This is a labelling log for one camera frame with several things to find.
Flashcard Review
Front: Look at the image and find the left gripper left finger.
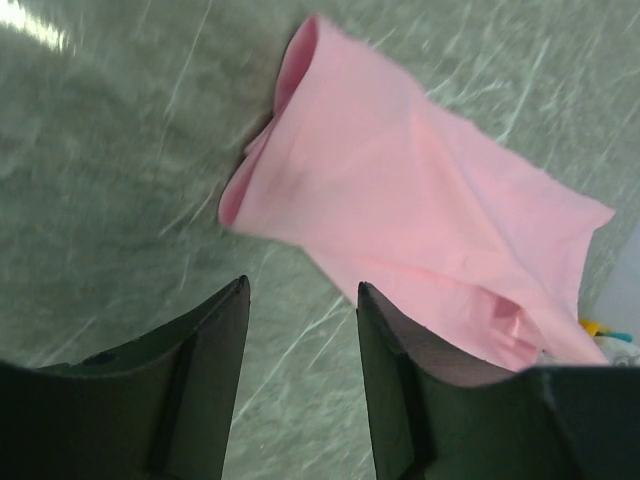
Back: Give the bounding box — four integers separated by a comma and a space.
1, 277, 250, 479

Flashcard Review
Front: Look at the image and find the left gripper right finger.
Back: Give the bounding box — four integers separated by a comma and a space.
357, 282, 639, 479

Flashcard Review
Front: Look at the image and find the pink t shirt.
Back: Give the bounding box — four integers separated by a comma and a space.
218, 15, 613, 371

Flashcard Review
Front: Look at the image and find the yellow plastic tray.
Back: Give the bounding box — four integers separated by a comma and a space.
579, 318, 605, 337

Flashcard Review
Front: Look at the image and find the teal t shirt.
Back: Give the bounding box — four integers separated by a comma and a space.
601, 331, 633, 343

